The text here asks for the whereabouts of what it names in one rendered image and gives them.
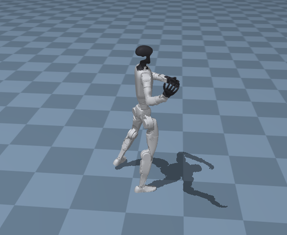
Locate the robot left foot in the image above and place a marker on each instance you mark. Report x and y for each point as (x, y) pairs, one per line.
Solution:
(117, 161)

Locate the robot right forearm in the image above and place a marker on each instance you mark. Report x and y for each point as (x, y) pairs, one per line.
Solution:
(156, 100)

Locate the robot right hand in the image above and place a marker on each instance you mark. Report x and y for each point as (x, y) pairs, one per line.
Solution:
(167, 91)

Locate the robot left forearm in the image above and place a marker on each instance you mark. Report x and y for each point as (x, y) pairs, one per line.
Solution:
(159, 77)

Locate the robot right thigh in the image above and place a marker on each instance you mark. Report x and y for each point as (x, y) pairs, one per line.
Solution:
(151, 134)

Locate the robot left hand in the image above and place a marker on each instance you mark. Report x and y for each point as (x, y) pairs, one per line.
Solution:
(172, 80)

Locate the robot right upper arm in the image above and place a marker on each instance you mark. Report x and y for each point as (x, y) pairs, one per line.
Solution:
(147, 88)

